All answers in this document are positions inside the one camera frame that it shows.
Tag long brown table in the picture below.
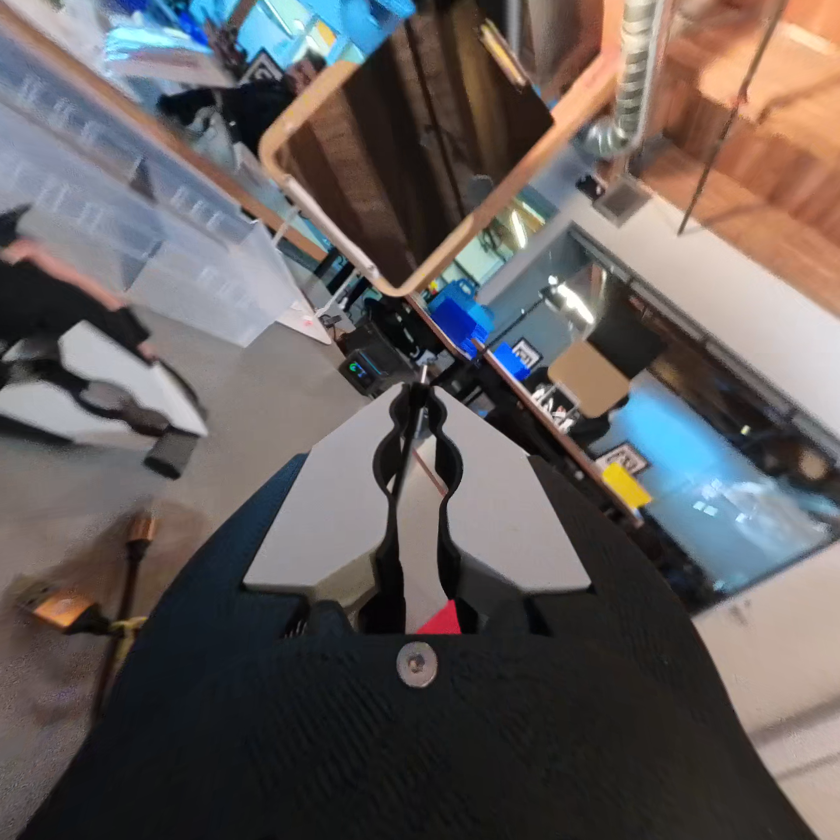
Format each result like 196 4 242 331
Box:
406 292 647 529

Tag black printed hoodie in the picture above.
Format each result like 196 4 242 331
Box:
530 384 614 450

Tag blue plastic case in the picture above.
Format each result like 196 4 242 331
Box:
427 277 494 361

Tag black braided cable copper plugs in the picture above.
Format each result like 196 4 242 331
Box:
10 511 160 723

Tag beige rounded board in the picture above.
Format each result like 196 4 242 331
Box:
546 340 632 420

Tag dark grey usb hub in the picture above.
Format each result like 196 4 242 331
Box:
143 427 199 480

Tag white flat pad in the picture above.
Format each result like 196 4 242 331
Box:
276 298 334 347

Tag black portable power station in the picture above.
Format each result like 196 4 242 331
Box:
338 325 421 396

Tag blue plastic bin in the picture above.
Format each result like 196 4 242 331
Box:
492 341 534 383

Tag flexible metal duct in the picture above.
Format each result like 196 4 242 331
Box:
581 0 665 158

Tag black square panel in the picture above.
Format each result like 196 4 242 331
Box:
586 305 669 380

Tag grey wall vent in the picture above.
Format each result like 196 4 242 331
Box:
594 176 652 225

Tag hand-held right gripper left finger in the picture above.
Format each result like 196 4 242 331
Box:
243 382 421 634

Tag studio light on stand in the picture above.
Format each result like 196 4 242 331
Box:
471 274 597 361

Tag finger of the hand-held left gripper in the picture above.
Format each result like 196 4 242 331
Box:
0 379 166 442
59 322 209 435

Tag person's left hand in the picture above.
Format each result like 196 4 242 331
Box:
5 238 127 311

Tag yellow plastic bin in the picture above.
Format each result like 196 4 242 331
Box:
602 461 655 511

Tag wooden rounded frame panel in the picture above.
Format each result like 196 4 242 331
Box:
258 0 621 299

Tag white lamp bar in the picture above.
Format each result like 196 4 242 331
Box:
282 174 382 283

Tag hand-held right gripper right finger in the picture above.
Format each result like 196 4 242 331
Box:
423 384 593 634

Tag black metal rod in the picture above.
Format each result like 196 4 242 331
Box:
678 0 788 236

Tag clear plastic box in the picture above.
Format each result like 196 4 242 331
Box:
0 36 332 349

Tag black usb-c cable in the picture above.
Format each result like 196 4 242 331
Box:
387 364 434 500

